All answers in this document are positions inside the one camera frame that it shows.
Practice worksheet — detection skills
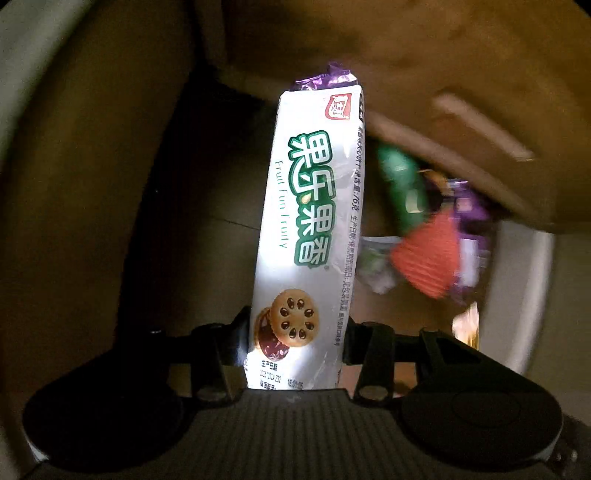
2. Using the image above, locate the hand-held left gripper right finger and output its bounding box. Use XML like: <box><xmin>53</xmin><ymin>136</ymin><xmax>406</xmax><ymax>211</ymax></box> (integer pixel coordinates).
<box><xmin>342</xmin><ymin>320</ymin><xmax>518</xmax><ymax>401</ymax></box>

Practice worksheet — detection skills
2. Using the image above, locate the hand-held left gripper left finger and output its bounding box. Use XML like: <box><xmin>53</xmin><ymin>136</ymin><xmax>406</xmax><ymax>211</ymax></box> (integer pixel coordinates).
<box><xmin>106</xmin><ymin>305</ymin><xmax>254</xmax><ymax>404</ymax></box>

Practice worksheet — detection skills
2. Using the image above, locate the white biscuit packet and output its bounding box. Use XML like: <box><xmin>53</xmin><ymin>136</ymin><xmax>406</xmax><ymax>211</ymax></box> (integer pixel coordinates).
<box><xmin>243</xmin><ymin>62</ymin><xmax>368</xmax><ymax>393</ymax></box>

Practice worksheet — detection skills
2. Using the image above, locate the green snack packet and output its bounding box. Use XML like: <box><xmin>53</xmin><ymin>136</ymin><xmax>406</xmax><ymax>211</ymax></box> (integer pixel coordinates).
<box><xmin>376</xmin><ymin>145</ymin><xmax>430</xmax><ymax>234</ymax></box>

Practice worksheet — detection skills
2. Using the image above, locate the white crumpled wrapper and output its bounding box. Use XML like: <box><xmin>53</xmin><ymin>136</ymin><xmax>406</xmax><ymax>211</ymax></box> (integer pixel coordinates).
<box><xmin>358</xmin><ymin>235</ymin><xmax>407</xmax><ymax>296</ymax></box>

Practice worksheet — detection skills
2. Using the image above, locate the golden candy wrapper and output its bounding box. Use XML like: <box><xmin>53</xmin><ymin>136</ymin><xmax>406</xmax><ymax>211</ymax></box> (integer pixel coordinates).
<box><xmin>451</xmin><ymin>302</ymin><xmax>481</xmax><ymax>349</ymax></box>

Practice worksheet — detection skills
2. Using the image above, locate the red ribbed wrapper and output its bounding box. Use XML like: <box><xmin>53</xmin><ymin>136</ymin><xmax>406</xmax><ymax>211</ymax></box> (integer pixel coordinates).
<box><xmin>390</xmin><ymin>215</ymin><xmax>462</xmax><ymax>298</ymax></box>

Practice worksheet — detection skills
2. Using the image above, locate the purple snack packet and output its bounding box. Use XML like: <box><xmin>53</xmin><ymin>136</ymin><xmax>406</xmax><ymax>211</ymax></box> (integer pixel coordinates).
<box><xmin>427</xmin><ymin>171</ymin><xmax>492</xmax><ymax>296</ymax></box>

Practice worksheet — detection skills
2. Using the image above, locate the wooden nightstand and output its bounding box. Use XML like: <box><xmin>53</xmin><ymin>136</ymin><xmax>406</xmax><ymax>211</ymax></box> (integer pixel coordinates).
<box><xmin>185</xmin><ymin>0</ymin><xmax>591</xmax><ymax>232</ymax></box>

